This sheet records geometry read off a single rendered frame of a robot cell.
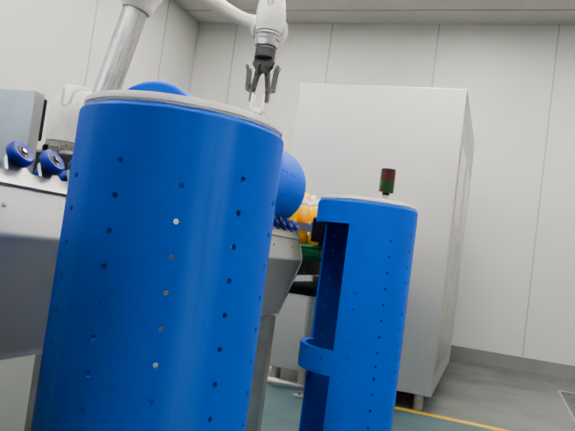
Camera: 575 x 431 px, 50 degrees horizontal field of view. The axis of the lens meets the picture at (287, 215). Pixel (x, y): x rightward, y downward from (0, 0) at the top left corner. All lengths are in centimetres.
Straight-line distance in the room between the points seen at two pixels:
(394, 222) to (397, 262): 11
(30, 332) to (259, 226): 51
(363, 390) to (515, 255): 483
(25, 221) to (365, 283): 93
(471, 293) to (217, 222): 573
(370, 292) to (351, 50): 551
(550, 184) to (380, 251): 491
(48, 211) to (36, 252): 7
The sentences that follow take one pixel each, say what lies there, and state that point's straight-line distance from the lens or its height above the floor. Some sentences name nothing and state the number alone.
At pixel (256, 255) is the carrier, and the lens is 81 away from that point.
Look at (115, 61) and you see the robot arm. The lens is 258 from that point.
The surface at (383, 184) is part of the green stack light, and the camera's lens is 262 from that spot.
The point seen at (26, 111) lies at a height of 104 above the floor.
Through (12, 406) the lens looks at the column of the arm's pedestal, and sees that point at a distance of 231.
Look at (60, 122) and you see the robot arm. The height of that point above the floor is 120.
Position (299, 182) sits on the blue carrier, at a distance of 220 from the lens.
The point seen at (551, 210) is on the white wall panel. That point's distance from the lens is 647.
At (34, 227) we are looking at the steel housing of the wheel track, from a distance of 105.
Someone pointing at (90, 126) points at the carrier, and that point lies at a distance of 82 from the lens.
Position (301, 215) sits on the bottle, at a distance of 247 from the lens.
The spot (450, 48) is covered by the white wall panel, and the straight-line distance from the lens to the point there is 684.
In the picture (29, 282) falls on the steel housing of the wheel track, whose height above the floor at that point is 76.
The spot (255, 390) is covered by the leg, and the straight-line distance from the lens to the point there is 230.
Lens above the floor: 87
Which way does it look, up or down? 3 degrees up
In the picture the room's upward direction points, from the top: 8 degrees clockwise
